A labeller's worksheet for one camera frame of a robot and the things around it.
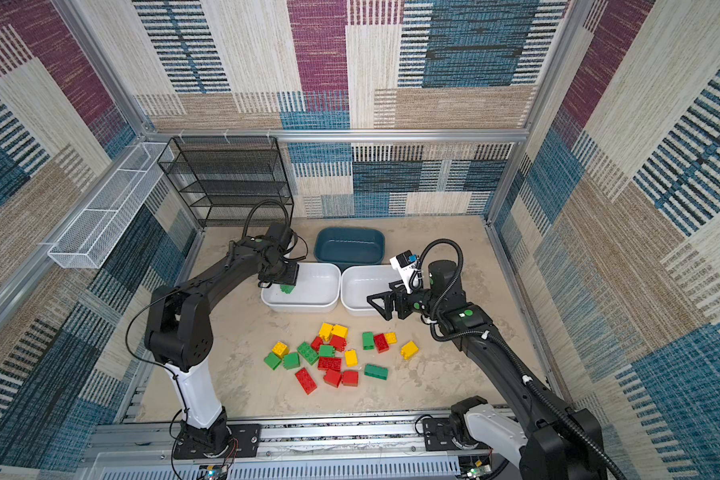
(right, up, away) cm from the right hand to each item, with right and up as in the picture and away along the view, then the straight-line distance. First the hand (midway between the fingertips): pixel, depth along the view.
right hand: (381, 296), depth 76 cm
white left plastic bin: (-19, -2, +24) cm, 31 cm away
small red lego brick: (-18, -15, +11) cm, 26 cm away
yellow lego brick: (-28, -16, +9) cm, 33 cm away
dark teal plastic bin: (-10, +13, +36) cm, 40 cm away
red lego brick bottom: (-13, -22, +5) cm, 26 cm away
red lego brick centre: (-12, -15, +11) cm, 22 cm away
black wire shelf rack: (-55, +38, +32) cm, 74 cm away
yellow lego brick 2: (-11, -12, +13) cm, 21 cm away
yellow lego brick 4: (+8, -17, +9) cm, 21 cm away
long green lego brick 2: (-1, -21, +7) cm, 22 cm away
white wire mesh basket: (-69, +14, -5) cm, 70 cm away
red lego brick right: (+1, -15, +12) cm, 19 cm away
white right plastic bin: (-6, +1, +25) cm, 26 cm away
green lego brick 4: (-15, -17, +9) cm, 24 cm away
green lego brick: (-30, -1, +22) cm, 37 cm away
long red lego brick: (-20, -24, +5) cm, 31 cm away
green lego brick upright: (-3, -14, +11) cm, 19 cm away
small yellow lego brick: (+4, -14, +13) cm, 20 cm away
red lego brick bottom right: (-8, -24, +8) cm, 27 cm away
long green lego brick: (-20, -17, +9) cm, 28 cm away
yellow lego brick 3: (-8, -19, +9) cm, 22 cm away
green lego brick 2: (-30, -20, +9) cm, 37 cm away
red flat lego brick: (-14, -20, +9) cm, 26 cm away
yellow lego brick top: (-16, -12, +13) cm, 24 cm away
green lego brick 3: (-25, -20, +11) cm, 34 cm away
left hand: (-28, +5, +17) cm, 33 cm away
